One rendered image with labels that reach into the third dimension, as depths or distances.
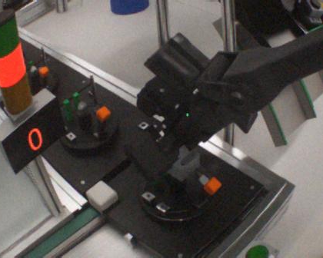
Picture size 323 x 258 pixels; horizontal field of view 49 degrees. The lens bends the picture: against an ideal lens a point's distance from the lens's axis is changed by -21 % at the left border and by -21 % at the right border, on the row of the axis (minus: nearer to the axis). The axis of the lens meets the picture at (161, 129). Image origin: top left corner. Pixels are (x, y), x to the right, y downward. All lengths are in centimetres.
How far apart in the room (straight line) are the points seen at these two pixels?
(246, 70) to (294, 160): 57
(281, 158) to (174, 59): 55
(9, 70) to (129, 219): 39
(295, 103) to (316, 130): 22
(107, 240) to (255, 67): 48
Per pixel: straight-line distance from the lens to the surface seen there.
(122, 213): 77
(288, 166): 99
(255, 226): 75
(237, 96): 47
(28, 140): 59
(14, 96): 54
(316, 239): 88
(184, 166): 67
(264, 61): 46
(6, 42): 50
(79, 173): 84
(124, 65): 127
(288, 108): 88
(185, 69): 51
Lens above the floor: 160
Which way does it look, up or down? 44 degrees down
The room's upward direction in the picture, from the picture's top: 5 degrees counter-clockwise
